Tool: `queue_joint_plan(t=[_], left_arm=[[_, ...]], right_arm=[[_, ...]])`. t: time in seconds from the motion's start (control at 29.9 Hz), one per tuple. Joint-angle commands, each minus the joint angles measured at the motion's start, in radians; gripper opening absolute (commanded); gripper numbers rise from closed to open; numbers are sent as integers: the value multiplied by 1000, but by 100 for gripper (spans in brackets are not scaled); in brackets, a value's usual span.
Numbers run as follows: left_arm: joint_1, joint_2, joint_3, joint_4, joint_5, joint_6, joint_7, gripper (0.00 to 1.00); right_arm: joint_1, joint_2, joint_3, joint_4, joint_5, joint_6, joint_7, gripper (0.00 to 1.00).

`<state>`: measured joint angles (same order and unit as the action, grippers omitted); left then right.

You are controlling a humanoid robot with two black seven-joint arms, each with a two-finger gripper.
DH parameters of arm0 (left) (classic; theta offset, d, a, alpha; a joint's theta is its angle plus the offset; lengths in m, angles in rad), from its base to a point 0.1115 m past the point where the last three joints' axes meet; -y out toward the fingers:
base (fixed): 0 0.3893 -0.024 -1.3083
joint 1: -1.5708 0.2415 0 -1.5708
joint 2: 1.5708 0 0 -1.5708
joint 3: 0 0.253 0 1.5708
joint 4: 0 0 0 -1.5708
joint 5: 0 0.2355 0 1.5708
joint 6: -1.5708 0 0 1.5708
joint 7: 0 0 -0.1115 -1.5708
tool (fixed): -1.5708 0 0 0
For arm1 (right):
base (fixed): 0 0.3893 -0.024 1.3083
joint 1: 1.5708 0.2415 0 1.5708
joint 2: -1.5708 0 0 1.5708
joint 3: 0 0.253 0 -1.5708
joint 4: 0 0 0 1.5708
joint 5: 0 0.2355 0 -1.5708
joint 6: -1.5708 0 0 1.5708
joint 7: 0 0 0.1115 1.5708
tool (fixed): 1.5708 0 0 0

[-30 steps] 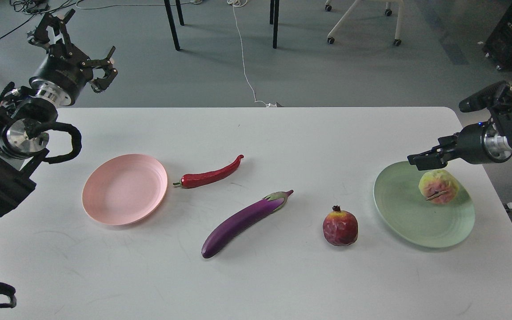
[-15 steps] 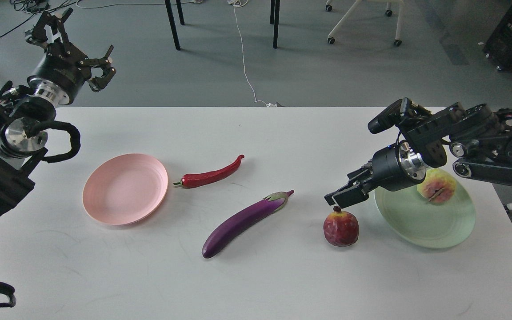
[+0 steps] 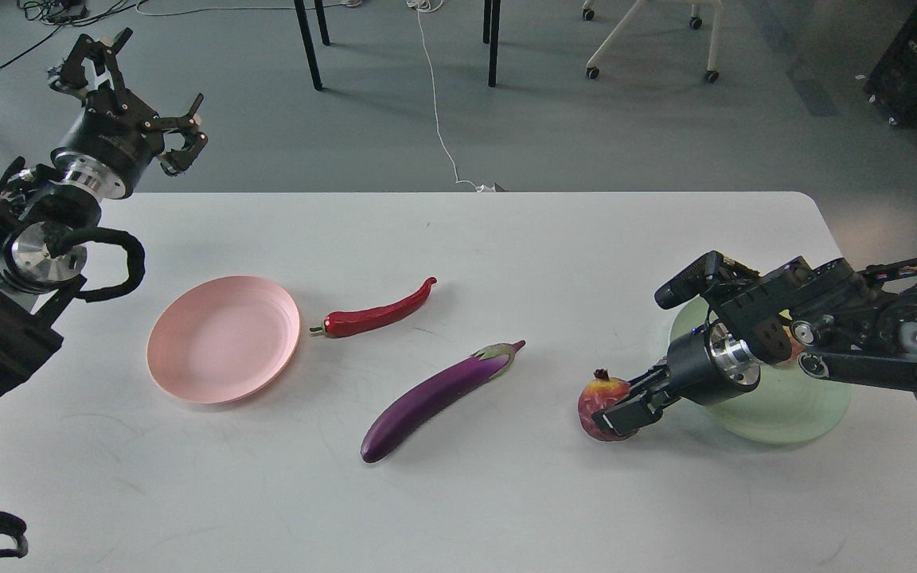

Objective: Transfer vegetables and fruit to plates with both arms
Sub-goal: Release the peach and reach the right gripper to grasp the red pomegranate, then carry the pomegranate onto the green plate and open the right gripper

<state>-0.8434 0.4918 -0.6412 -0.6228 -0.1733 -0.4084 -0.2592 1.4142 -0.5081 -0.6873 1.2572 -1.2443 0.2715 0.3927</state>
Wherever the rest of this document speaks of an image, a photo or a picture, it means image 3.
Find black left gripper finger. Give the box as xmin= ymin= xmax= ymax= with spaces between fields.
xmin=139 ymin=93 xmax=209 ymax=177
xmin=48 ymin=28 xmax=134 ymax=112

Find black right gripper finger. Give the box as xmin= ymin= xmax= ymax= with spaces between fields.
xmin=625 ymin=362 xmax=670 ymax=396
xmin=592 ymin=392 xmax=666 ymax=438

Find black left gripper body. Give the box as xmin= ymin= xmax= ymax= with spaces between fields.
xmin=51 ymin=94 xmax=159 ymax=199

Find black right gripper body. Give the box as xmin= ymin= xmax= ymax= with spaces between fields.
xmin=658 ymin=322 xmax=761 ymax=406

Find red pomegranate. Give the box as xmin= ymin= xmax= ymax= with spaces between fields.
xmin=576 ymin=368 xmax=632 ymax=442

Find purple eggplant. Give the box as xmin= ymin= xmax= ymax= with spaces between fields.
xmin=360 ymin=340 xmax=525 ymax=463

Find red chili pepper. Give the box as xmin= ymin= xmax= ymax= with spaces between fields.
xmin=308 ymin=277 xmax=438 ymax=338

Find yellow-green custard apple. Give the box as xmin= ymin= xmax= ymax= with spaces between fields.
xmin=775 ymin=311 xmax=805 ymax=368

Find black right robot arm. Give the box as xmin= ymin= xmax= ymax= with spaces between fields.
xmin=585 ymin=251 xmax=917 ymax=439

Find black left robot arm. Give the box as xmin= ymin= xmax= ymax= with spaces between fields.
xmin=0 ymin=28 xmax=208 ymax=396

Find green plate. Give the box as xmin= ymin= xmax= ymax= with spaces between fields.
xmin=669 ymin=298 xmax=852 ymax=445

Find pink plate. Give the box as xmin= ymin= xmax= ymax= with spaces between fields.
xmin=146 ymin=275 xmax=302 ymax=405

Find white rolling chair base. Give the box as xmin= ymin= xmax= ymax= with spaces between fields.
xmin=583 ymin=1 xmax=727 ymax=84

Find black table legs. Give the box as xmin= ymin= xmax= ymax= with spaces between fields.
xmin=285 ymin=1 xmax=502 ymax=93

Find black floor cables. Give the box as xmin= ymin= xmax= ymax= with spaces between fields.
xmin=0 ymin=0 xmax=141 ymax=95

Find white floor cable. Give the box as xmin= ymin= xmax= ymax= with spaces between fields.
xmin=407 ymin=0 xmax=499 ymax=193

